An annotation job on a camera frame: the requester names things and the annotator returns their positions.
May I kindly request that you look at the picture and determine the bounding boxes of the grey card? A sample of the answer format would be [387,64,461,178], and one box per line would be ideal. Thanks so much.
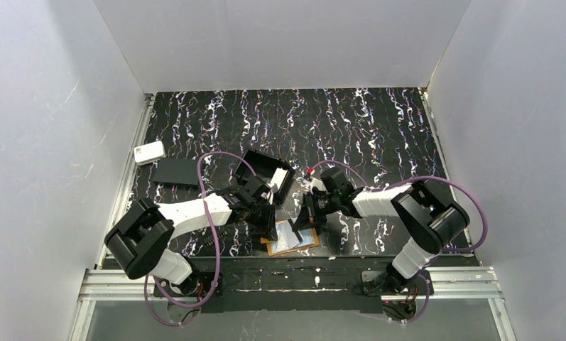
[286,230,303,249]

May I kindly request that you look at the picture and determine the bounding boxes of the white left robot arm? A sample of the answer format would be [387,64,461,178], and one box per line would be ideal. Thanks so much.
[104,176,280,285]

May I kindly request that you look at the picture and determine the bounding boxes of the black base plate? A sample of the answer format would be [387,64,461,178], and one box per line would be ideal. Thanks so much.
[153,256,434,315]

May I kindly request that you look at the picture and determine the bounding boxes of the aluminium frame rail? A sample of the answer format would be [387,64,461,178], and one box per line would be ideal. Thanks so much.
[69,94,156,340]

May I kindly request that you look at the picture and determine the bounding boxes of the small white box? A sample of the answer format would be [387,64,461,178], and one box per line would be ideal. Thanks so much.
[133,141,165,166]

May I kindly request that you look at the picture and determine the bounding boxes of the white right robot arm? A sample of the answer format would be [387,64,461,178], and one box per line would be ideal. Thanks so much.
[291,167,470,289]

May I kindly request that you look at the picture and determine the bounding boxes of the orange leather card holder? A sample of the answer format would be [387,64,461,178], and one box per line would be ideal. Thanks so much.
[260,220,320,256]

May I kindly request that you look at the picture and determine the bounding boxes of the black comb strip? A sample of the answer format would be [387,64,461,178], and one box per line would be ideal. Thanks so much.
[202,228,230,247]

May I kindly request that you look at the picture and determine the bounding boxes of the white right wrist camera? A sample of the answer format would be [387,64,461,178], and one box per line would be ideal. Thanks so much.
[302,168,322,190]

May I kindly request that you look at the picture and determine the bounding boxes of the black box lid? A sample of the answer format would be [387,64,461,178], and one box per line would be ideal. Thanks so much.
[151,158,199,188]

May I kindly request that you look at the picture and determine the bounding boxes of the black card box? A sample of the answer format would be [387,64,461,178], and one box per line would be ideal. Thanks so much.
[229,149,295,209]

